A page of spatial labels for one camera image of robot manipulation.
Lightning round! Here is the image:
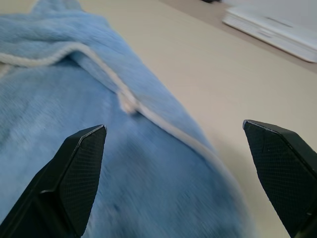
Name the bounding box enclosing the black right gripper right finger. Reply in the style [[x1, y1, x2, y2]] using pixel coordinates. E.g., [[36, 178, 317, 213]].
[[242, 119, 317, 238]]

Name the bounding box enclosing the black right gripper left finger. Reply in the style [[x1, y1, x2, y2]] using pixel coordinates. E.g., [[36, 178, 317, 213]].
[[0, 124, 107, 238]]

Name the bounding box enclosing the light blue towel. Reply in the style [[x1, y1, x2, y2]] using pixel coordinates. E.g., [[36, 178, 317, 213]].
[[0, 0, 256, 238]]

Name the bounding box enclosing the white flat box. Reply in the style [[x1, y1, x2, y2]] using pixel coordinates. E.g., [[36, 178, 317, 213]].
[[222, 4, 317, 63]]

